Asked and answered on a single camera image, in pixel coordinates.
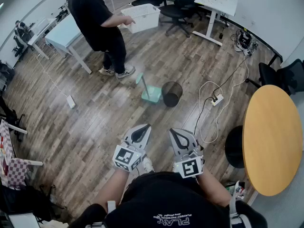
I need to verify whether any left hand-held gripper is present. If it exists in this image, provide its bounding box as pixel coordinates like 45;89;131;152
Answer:
112;123;152;173

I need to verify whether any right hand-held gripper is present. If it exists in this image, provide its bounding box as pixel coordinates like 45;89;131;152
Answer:
169;128;205;178

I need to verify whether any mint green dustpan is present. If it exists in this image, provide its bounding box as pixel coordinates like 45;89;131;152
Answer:
135;72;163;105

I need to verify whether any black mesh waste bin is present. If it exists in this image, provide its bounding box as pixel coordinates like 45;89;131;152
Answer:
161;81;183;108

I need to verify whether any person's right forearm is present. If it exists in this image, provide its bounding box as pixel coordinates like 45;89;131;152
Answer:
196;167;232;208

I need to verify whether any person's left forearm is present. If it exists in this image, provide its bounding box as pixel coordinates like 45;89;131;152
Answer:
94;169;133;213

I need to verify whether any person's left white shoe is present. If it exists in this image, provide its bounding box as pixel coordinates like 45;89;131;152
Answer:
142;157;155;173

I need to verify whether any black stool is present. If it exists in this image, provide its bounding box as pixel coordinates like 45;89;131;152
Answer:
224;125;245;169

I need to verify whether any person's black t-shirt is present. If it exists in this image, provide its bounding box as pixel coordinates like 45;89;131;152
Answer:
68;171;269;228

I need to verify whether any black box with packets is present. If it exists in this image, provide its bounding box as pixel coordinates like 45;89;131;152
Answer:
225;180;245;199

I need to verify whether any round wooden table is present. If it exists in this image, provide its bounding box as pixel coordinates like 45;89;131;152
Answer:
242;84;304;197

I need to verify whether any white plastic basket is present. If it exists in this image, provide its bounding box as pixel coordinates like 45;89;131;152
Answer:
120;3;161;34

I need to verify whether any light blue table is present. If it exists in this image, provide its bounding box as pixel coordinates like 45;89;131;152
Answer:
45;14;92;75

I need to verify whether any black equipment stand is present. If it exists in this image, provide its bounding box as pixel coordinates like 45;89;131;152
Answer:
0;96;27;142

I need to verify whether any checkered tablecloth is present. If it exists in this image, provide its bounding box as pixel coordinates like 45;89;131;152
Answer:
0;119;31;190

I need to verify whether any small white desk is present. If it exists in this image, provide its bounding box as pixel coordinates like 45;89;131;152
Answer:
27;18;57;60

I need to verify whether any white standing desk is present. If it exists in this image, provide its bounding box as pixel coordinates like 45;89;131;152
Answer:
192;0;238;47

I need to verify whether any white power strip with cables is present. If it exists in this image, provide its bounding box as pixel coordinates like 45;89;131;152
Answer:
198;56;250;144

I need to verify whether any long black cable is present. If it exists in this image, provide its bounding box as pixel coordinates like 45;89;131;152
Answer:
193;56;247;135

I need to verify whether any thin white cable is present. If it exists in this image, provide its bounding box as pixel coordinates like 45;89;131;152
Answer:
35;55;69;99

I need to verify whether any tangle of cables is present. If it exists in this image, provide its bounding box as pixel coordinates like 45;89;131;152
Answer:
232;28;259;56

